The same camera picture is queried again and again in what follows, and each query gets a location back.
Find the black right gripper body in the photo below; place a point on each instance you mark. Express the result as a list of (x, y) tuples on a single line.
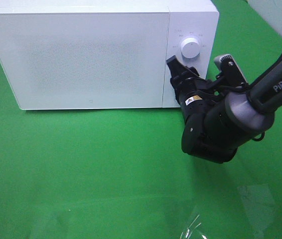
[(196, 96)]

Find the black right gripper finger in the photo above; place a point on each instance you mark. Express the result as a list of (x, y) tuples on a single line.
[(192, 72), (175, 67)]

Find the white microwave door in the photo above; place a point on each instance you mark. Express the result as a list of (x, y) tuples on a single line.
[(84, 61)]

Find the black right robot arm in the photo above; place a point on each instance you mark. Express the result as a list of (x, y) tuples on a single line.
[(222, 115)]

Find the white upper microwave knob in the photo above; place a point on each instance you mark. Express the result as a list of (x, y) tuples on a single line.
[(190, 47)]

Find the white microwave oven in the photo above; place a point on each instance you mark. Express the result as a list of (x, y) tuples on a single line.
[(186, 18)]

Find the clear plastic film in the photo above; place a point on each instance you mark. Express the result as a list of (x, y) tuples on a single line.
[(247, 212)]

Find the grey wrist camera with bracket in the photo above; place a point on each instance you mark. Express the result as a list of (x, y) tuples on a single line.
[(230, 73)]

